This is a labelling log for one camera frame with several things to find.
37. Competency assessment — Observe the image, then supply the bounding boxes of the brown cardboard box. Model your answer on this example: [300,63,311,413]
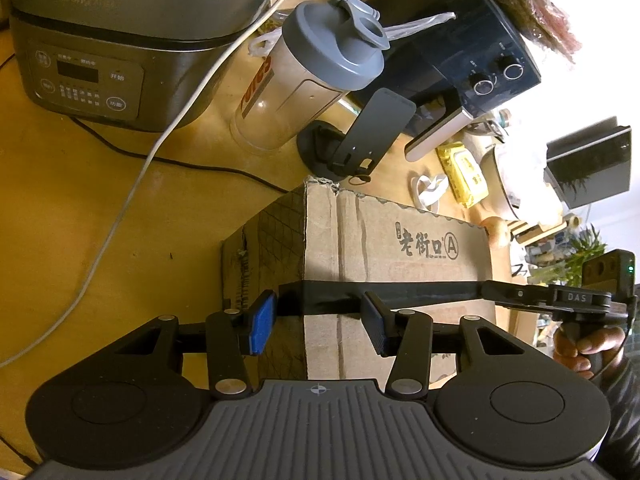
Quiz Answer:
[221,178,511,382]

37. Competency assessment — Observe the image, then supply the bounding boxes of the person's right hand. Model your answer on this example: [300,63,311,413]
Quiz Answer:
[553,326,625,379]

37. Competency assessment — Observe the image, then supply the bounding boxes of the white elastic band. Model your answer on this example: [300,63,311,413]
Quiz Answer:
[410,174,449,214]

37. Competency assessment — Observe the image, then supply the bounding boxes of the white bowl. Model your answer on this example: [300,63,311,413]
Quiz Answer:
[480,146,522,221]

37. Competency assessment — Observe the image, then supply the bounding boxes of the yellow wet wipes pack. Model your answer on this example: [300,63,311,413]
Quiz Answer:
[436,142,489,208]

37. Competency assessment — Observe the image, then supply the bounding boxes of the black phone stand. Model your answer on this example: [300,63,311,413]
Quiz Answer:
[296,88,416,182]

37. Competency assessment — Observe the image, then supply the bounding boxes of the black air fryer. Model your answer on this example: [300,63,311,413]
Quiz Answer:
[348,0,541,162]

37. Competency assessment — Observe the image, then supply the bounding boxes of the shaker bottle grey lid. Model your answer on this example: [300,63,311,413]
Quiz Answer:
[231,0,390,154]

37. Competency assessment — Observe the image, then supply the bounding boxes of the silver rice cooker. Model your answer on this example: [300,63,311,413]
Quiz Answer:
[10,0,270,132]

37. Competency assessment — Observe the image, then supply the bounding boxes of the black USB cable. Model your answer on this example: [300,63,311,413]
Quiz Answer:
[67,115,291,194]

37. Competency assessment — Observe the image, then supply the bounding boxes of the white charging cable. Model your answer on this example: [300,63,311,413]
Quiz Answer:
[0,0,302,369]

